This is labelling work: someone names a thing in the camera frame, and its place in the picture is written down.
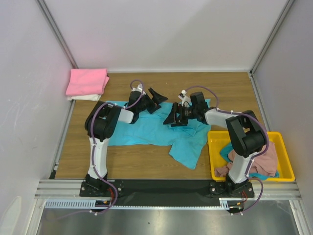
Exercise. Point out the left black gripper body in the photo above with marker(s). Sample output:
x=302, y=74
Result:
x=145, y=103

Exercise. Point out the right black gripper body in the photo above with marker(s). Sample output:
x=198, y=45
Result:
x=179, y=114

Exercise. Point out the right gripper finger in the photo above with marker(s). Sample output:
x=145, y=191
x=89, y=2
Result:
x=172, y=117
x=180, y=123

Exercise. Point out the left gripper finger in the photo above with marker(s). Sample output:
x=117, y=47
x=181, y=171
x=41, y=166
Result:
x=152, y=109
x=156, y=97

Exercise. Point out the turquoise t shirt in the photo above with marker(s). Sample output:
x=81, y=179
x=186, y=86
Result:
x=225, y=151
x=186, y=142

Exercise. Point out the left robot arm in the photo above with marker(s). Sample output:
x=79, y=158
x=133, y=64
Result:
x=100, y=126

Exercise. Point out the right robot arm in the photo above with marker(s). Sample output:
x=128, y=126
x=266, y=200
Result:
x=247, y=136

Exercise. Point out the yellow plastic bin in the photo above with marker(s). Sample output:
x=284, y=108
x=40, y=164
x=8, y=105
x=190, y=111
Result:
x=273, y=166

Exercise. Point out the folded white t shirt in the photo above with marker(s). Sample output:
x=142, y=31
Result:
x=90, y=97

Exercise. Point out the folded pink t shirt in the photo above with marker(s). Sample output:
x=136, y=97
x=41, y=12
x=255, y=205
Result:
x=87, y=82

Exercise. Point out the dusty pink t shirt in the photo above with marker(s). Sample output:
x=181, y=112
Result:
x=269, y=159

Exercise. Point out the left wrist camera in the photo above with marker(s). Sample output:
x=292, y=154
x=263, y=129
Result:
x=139, y=89

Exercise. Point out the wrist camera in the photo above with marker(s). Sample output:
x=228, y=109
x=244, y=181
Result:
x=185, y=100
x=139, y=89

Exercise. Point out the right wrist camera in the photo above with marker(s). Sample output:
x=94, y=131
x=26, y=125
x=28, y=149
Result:
x=185, y=100

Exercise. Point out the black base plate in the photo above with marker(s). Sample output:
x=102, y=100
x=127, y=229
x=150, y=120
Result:
x=166, y=193

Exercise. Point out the white cable duct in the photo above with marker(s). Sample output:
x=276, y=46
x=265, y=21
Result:
x=101, y=204

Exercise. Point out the aluminium front rail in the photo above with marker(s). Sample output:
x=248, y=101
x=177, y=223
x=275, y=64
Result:
x=67, y=189

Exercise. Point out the left aluminium frame post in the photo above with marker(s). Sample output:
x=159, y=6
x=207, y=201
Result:
x=56, y=32

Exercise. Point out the aluminium frame post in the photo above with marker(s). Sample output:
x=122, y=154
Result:
x=56, y=32
x=279, y=22

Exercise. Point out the right aluminium frame post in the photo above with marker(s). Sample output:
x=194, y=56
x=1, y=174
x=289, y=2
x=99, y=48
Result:
x=279, y=22

